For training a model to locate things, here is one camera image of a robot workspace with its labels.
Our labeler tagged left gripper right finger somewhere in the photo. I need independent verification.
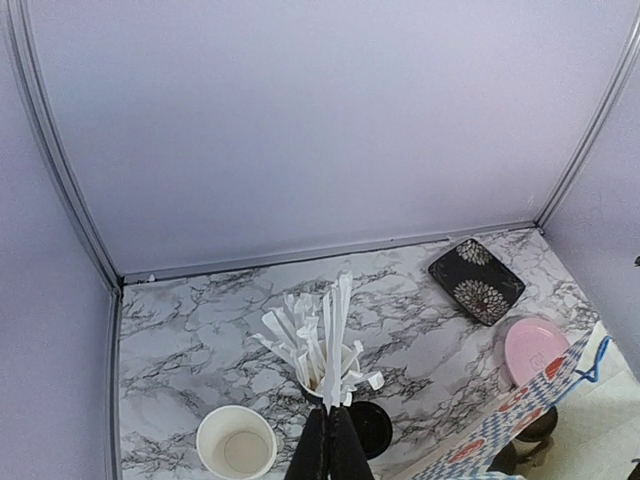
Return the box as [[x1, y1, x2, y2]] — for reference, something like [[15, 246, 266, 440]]
[[328, 406, 373, 480]]

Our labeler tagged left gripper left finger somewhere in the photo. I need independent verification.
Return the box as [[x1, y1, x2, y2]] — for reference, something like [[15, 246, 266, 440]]
[[285, 407, 328, 480]]

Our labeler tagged checkered paper bag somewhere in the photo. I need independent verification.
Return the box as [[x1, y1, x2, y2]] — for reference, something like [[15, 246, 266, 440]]
[[399, 323, 639, 479]]

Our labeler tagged pink plate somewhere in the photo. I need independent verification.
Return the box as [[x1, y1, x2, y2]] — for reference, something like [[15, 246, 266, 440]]
[[504, 317, 570, 386]]

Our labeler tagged stack of black lids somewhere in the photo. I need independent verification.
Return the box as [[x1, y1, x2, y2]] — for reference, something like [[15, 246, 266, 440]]
[[347, 401, 393, 460]]

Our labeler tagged black cup holding straws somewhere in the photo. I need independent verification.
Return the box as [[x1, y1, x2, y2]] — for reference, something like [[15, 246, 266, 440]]
[[299, 384, 323, 406]]

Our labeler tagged stack of white paper cups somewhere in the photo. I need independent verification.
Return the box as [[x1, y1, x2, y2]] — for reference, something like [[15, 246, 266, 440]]
[[196, 405, 277, 480]]

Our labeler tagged bundle of white wrapped straws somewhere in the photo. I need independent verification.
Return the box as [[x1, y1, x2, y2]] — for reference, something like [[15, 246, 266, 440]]
[[252, 279, 385, 407]]

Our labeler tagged black patterned square plate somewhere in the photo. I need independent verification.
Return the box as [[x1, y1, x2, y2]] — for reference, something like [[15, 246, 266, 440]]
[[428, 238, 525, 326]]

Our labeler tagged right aluminium post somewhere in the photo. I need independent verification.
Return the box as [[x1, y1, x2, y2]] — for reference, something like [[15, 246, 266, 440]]
[[533, 9, 639, 232]]

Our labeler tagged aluminium post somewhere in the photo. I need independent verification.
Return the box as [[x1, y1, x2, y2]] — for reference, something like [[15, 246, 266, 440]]
[[0, 0, 126, 291], [533, 9, 639, 232]]

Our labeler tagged left aluminium post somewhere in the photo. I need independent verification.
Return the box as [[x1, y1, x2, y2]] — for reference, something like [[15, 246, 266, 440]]
[[0, 0, 126, 291]]

